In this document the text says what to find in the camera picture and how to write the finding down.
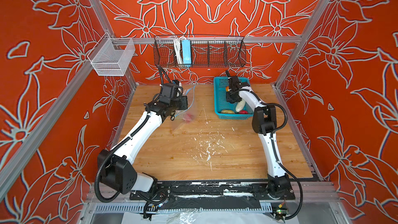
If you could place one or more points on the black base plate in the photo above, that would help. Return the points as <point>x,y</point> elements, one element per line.
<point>256,188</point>

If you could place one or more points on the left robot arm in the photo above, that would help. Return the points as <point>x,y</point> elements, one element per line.
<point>115,172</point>

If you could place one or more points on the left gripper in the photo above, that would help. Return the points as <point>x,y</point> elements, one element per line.
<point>183,106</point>

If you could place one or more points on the black wire wall basket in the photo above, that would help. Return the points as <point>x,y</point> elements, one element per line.
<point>207,51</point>

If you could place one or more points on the yellow potato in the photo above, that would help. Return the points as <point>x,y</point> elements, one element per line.
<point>227,112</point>

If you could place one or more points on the clear zip top bag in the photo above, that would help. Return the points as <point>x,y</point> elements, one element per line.
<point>178,122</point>

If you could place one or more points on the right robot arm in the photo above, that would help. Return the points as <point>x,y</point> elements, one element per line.
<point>268,118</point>

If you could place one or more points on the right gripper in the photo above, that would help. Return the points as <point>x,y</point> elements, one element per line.
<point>228,98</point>

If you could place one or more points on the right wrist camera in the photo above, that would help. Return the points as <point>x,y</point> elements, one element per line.
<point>233,81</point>

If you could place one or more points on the white radish with leaves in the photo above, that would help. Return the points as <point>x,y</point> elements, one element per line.
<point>240,105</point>

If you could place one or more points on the clear wire wall basket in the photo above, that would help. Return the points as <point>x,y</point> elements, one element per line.
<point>112,56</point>

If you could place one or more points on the light blue box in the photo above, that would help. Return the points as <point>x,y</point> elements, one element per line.
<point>186,52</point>

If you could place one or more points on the turquoise plastic basket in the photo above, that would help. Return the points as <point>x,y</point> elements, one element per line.
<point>220,84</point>

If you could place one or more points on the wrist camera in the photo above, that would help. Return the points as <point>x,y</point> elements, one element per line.
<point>170,92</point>
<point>233,81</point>

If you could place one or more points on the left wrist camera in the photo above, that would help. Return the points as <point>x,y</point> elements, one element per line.
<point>170,92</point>

